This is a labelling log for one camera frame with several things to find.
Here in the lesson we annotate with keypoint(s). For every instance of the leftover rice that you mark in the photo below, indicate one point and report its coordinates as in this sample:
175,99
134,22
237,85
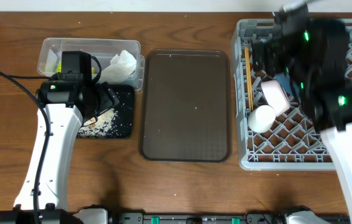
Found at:
100,127

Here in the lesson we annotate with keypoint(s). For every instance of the wooden chopstick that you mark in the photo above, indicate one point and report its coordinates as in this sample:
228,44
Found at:
247,58
249,86

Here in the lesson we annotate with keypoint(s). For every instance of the white napkin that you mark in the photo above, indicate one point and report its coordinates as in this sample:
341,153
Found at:
122,67

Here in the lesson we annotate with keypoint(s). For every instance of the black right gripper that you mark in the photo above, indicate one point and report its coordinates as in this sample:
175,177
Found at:
259,50

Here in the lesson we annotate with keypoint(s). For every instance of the dark brown serving tray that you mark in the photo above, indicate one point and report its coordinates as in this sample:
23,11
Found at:
186,107

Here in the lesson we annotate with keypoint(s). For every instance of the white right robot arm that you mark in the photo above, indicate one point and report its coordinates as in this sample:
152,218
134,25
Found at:
312,56

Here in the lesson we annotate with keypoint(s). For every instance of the pink bowl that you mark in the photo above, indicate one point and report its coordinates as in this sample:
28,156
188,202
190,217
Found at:
275,96

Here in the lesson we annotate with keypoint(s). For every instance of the clear plastic waste bin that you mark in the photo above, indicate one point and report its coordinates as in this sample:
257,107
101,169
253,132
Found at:
103,49

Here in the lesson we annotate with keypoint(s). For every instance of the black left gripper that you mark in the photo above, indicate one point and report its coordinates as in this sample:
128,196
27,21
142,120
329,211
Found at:
105,99

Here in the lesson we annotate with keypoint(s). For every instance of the grey plastic dishwasher rack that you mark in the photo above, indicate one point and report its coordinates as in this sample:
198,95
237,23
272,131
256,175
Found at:
292,142

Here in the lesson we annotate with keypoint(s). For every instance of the dark blue plate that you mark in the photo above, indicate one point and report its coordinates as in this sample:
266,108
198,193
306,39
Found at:
289,86

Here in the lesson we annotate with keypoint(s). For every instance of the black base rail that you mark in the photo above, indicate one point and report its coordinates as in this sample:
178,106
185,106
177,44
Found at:
298,214

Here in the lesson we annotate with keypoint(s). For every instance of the white cup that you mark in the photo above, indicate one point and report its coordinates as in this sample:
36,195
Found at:
261,119

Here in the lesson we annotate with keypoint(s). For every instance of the black rectangular waste tray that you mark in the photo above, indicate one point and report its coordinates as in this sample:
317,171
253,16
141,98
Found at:
122,126

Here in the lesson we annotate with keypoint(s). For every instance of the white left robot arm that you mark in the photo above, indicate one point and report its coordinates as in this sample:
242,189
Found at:
65,101

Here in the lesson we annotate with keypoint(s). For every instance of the yellow green snack wrapper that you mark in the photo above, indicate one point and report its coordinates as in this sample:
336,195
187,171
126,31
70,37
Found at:
58,68

